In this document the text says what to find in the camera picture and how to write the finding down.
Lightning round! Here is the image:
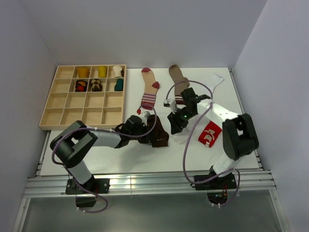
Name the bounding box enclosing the tan brown sock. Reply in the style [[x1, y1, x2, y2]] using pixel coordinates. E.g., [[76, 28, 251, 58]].
[[169, 65, 190, 105]]

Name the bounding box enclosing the white black-striped sock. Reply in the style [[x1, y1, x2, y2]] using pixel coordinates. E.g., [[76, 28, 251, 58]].
[[205, 73, 224, 93]]

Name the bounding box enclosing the cream rolled sock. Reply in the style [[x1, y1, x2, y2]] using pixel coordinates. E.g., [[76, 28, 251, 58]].
[[112, 65, 124, 78]]

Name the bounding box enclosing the teal rolled sock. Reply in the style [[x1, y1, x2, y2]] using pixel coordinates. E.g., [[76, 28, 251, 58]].
[[114, 78, 124, 91]]

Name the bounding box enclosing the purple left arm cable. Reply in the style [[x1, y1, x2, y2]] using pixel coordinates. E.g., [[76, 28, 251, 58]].
[[52, 103, 159, 214]]

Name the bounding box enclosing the plain white sock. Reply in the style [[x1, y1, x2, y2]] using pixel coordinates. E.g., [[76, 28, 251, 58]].
[[170, 128, 192, 145]]

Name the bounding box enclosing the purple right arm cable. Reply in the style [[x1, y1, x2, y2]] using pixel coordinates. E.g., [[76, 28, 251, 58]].
[[166, 80, 241, 208]]

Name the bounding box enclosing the aluminium frame rail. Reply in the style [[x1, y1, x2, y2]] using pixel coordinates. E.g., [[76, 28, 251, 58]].
[[22, 170, 276, 198]]

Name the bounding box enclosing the red patterned sock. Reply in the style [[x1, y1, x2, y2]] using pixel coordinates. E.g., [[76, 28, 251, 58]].
[[198, 121, 222, 147]]

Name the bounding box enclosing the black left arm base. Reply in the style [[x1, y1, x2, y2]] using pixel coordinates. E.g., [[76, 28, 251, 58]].
[[65, 177, 110, 209]]

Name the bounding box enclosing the orange rolled sock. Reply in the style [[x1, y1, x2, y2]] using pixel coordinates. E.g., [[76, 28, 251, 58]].
[[77, 66, 90, 78]]

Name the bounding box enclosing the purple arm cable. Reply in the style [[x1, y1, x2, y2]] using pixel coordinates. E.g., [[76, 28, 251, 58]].
[[52, 103, 159, 214], [166, 80, 241, 208]]

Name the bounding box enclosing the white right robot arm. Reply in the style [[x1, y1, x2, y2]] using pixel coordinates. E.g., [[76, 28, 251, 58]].
[[164, 87, 259, 189]]

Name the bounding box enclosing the beige maroon striped sock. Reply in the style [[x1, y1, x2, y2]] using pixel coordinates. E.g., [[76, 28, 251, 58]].
[[141, 68, 160, 110]]

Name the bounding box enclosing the argyle red rolled sock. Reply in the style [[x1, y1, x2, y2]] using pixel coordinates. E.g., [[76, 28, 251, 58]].
[[74, 80, 88, 92]]

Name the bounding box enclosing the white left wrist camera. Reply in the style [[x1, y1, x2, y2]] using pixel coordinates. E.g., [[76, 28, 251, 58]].
[[137, 109, 150, 126]]

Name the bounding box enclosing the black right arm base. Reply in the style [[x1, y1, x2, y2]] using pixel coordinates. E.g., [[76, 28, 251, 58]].
[[190, 174, 236, 205]]

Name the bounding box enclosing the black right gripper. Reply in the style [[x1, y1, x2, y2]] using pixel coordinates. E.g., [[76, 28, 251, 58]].
[[167, 107, 196, 135]]

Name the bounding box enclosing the argyle brown rolled sock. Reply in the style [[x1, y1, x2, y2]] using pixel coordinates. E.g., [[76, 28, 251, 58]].
[[90, 79, 102, 92]]

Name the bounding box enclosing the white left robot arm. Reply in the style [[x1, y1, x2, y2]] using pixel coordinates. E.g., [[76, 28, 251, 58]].
[[50, 111, 150, 193]]

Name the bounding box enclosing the wooden compartment tray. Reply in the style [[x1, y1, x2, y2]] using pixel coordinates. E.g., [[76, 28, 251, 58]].
[[39, 64, 126, 130]]

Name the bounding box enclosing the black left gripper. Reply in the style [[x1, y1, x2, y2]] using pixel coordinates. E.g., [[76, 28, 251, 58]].
[[129, 123, 156, 144]]

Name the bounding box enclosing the dark brown striped sock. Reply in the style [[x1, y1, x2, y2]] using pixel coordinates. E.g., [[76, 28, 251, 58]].
[[147, 115, 169, 148]]

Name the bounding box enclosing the yellow rolled sock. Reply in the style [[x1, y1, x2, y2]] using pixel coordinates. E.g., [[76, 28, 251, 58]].
[[98, 66, 107, 78]]

